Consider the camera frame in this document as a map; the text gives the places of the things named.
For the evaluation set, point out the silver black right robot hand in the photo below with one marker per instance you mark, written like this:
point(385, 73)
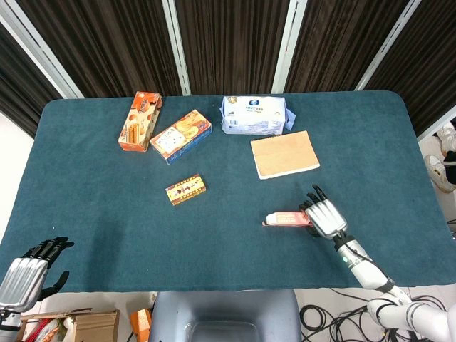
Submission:
point(326, 217)

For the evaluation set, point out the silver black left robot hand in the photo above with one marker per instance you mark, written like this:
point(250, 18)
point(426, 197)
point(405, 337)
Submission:
point(23, 281)

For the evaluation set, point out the pink toothpaste box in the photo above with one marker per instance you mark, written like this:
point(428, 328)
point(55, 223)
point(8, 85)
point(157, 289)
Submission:
point(285, 218)

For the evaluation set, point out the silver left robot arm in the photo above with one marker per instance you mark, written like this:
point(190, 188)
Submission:
point(7, 318)

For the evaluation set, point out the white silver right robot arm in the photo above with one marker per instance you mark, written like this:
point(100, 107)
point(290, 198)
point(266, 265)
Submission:
point(370, 272)

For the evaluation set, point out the brown cardboard box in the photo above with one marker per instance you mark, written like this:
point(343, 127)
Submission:
point(96, 326)

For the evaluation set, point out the small yellow red box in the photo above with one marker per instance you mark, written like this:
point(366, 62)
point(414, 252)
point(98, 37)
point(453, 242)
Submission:
point(185, 190)

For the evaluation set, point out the blue orange cookie box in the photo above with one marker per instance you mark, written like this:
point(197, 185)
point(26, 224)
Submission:
point(180, 137)

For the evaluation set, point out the orange biscuit box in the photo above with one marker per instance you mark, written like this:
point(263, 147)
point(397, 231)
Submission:
point(139, 121)

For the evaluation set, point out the brown cover notebook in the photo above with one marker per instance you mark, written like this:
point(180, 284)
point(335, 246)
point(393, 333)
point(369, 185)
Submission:
point(283, 155)

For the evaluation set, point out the teal felt table cloth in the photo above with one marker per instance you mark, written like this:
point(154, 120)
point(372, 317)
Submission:
point(107, 213)

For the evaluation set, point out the white sneaker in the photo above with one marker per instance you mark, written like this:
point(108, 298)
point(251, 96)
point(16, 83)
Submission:
point(439, 174)
point(448, 137)

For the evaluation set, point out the orange packet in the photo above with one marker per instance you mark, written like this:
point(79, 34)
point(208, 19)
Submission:
point(142, 320)

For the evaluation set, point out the white blue tissue pack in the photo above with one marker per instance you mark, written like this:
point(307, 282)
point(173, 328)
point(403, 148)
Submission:
point(253, 114)

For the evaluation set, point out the dark ribbed partition panel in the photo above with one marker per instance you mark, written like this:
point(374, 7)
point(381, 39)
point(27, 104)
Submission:
point(338, 46)
point(21, 89)
point(117, 46)
point(231, 46)
point(427, 64)

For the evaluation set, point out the white partition frame post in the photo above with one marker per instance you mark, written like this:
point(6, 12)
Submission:
point(177, 46)
point(42, 53)
point(386, 46)
point(288, 46)
point(436, 127)

